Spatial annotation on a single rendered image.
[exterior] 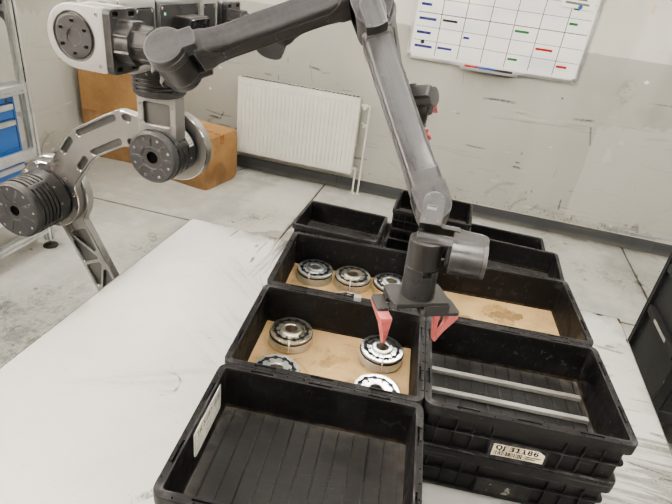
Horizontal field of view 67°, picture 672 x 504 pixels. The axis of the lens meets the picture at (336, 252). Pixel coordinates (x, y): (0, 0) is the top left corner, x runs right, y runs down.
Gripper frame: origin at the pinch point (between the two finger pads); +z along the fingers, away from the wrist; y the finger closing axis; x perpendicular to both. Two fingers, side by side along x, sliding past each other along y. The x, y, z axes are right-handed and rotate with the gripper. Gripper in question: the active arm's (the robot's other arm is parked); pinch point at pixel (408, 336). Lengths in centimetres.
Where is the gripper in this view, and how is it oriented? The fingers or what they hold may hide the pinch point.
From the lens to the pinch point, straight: 94.2
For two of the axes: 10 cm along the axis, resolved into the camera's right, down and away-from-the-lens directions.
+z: -0.9, 8.9, 4.4
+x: -1.9, -4.5, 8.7
